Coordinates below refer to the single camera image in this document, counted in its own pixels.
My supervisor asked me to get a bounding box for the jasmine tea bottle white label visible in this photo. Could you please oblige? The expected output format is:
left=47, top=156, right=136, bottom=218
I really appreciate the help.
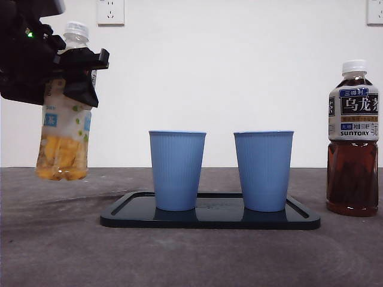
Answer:
left=35, top=21, right=99, bottom=182

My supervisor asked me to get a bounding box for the oolong tea bottle dark label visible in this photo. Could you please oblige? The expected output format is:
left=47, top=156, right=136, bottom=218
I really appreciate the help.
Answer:
left=326, top=59, right=380, bottom=218

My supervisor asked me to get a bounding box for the blue ribbed cup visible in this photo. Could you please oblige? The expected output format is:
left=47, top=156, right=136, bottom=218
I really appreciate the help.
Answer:
left=233, top=130, right=295, bottom=213
left=148, top=130, right=208, bottom=212

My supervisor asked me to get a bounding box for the dark blue rectangular tray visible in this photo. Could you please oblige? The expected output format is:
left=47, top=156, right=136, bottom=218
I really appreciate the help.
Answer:
left=99, top=191, right=321, bottom=230

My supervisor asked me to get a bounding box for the white wall socket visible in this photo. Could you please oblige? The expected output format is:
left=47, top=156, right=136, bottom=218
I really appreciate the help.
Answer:
left=366, top=0, right=383, bottom=26
left=97, top=0, right=125, bottom=26

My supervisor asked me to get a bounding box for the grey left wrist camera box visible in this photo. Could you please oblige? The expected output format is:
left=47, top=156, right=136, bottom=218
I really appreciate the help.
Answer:
left=38, top=0, right=66, bottom=17

